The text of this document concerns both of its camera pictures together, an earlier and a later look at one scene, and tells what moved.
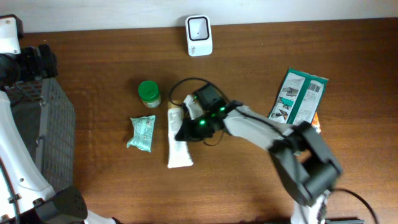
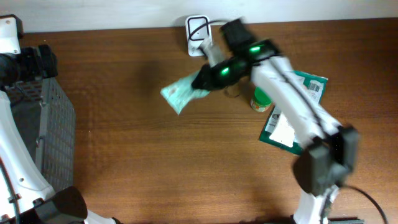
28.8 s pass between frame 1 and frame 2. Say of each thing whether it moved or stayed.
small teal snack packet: moved
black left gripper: stayed
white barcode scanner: stayed
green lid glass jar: moved
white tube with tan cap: moved
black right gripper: moved
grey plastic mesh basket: stayed
